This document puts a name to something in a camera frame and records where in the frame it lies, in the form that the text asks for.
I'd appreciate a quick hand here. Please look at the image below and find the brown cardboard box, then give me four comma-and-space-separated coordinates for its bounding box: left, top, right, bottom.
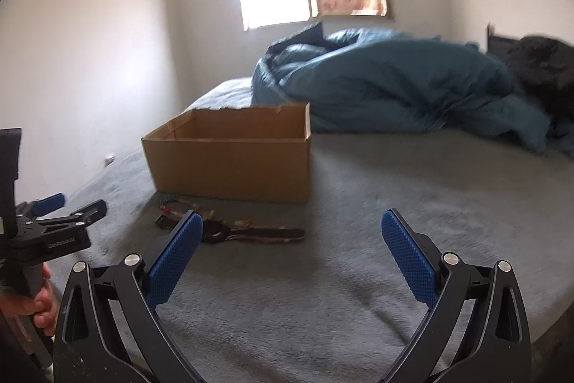
142, 103, 311, 203

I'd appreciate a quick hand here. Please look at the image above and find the dark headboard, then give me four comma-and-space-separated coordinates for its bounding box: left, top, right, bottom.
486, 23, 518, 59

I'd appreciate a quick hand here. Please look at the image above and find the teal blue duvet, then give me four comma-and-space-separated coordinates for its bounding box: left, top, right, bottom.
251, 23, 573, 157

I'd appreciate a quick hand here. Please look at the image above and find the grey bed sheet mattress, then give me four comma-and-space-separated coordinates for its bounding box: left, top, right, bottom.
44, 76, 574, 383

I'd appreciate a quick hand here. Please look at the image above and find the person's left hand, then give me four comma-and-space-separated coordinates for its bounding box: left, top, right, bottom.
0, 263, 58, 336

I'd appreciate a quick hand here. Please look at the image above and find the white wall socket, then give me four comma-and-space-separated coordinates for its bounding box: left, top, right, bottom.
104, 153, 116, 166

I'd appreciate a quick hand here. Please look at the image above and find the black clothing pile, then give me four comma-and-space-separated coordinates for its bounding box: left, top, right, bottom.
503, 36, 574, 123

